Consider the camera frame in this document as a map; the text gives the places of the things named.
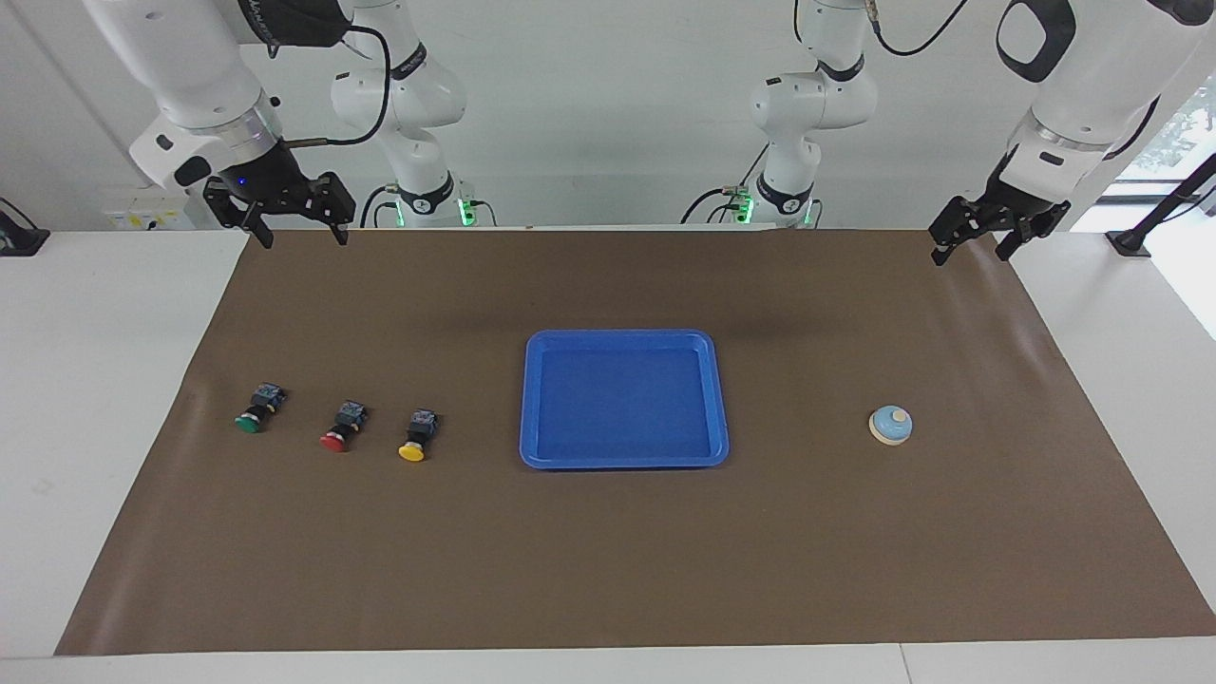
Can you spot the red cap push button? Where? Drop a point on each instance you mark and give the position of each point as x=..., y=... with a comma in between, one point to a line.
x=342, y=429

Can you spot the yellow cap push button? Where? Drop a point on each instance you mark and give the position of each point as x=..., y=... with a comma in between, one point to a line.
x=416, y=439

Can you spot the window with green foliage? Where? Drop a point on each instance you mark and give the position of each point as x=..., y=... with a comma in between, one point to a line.
x=1178, y=133

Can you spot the white wall socket box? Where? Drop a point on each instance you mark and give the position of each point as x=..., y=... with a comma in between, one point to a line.
x=142, y=211

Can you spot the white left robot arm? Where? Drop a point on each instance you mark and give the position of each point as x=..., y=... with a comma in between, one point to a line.
x=1092, y=85

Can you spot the light blue service bell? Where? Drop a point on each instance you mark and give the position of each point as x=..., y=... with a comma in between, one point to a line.
x=891, y=425

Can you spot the green cap push button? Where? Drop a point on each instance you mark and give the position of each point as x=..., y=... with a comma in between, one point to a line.
x=256, y=410

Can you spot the blue plastic tray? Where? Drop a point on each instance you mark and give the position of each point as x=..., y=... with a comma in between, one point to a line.
x=622, y=408

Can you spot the black camera stand base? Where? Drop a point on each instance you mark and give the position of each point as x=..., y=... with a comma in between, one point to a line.
x=21, y=237
x=1149, y=223

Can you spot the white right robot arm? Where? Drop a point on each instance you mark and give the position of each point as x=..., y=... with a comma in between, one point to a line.
x=199, y=76

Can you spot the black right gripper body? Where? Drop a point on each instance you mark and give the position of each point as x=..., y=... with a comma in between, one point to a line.
x=275, y=185

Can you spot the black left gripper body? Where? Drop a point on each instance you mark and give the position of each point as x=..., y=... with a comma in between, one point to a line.
x=1007, y=214

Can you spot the brown table mat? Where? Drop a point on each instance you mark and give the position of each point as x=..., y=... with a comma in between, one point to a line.
x=608, y=570

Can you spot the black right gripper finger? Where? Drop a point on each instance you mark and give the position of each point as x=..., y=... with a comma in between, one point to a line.
x=339, y=228
x=263, y=233

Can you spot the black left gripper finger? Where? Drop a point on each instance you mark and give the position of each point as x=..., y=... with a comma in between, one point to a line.
x=940, y=250
x=1005, y=245

